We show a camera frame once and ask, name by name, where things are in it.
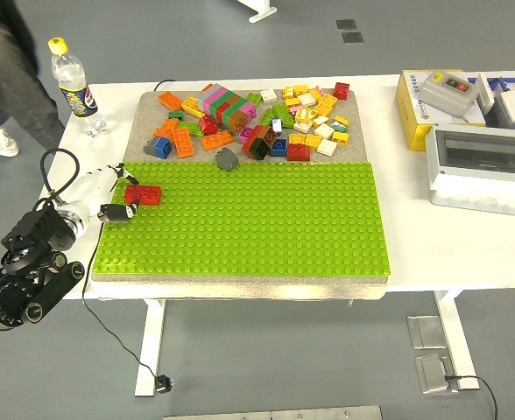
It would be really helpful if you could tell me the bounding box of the clear plastic bottle yellow cap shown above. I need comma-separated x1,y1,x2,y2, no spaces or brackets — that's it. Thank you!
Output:
48,37,109,139

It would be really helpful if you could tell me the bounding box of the green studded baseplate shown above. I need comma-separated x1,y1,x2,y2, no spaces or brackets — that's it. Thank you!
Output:
91,161,392,277

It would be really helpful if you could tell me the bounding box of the black plug with cord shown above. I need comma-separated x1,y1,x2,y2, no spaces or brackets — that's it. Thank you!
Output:
81,220,178,395

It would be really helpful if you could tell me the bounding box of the white enclosure with dark window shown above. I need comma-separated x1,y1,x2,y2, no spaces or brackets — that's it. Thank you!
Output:
424,122,515,219

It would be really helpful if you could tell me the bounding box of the orange building brick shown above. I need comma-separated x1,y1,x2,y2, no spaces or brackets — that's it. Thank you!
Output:
201,130,235,152
152,117,180,139
172,128,196,158
159,91,184,112

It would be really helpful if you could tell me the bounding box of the red two-by-four building brick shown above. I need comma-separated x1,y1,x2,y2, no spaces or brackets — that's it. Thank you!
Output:
123,183,163,206

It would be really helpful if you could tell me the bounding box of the metal floor plate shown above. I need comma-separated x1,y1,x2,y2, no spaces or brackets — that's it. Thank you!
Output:
406,315,448,350
414,353,454,396

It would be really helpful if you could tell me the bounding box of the multicoloured brick stack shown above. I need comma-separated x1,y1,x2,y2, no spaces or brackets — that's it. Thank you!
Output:
195,82,258,132

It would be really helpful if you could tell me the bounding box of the yellow cardboard box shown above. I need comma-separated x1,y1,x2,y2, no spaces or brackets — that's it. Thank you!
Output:
393,68,489,152

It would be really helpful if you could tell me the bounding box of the black building brick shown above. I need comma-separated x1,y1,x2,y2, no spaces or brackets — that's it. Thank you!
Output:
250,138,271,161

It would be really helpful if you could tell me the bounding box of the grey push-button switch box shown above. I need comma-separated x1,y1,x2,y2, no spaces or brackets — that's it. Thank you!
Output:
420,69,481,119

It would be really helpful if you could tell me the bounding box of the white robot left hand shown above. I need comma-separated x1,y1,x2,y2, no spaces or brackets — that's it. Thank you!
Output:
67,163,141,225

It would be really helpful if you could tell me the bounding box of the white switch panel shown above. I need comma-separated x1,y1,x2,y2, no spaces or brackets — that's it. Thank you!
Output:
475,72,505,113

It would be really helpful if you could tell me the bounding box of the black cable with connector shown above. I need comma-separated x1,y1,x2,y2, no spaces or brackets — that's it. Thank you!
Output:
443,374,499,420

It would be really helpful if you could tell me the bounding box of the long metal floor strip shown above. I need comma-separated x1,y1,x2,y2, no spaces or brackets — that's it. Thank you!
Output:
163,405,384,420

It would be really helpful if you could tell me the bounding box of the white furniture foot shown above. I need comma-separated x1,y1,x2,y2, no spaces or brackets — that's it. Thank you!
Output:
237,0,279,24

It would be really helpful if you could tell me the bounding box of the brown building brick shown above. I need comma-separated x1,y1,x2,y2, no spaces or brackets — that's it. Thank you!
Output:
257,123,280,152

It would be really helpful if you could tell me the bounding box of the red long building brick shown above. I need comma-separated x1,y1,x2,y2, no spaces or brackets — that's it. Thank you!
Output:
241,125,263,159

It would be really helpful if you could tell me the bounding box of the white table leg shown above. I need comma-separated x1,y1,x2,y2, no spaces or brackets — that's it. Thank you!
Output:
433,290,481,391
134,298,167,398

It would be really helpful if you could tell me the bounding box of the dark red building brick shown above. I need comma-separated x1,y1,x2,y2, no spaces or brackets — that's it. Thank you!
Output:
286,143,312,163

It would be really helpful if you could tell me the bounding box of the person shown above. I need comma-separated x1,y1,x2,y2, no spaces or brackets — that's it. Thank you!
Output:
0,0,66,158

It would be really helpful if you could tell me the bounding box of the grey sloped building brick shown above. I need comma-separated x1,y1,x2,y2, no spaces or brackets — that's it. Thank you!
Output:
215,147,240,172

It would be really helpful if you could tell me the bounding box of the yellow two-by-four building brick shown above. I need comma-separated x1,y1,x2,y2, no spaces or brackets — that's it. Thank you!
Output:
181,96,206,119

